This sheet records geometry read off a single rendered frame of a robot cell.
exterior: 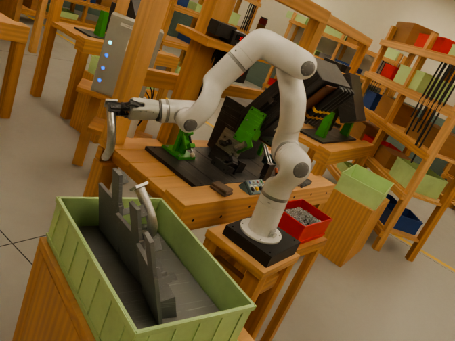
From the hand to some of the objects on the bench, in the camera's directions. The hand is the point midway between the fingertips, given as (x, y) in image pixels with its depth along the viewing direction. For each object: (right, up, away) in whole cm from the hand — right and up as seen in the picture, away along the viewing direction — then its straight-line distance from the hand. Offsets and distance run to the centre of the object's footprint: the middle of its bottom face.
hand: (113, 109), depth 147 cm
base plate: (+43, -18, +116) cm, 125 cm away
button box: (+51, -35, +86) cm, 106 cm away
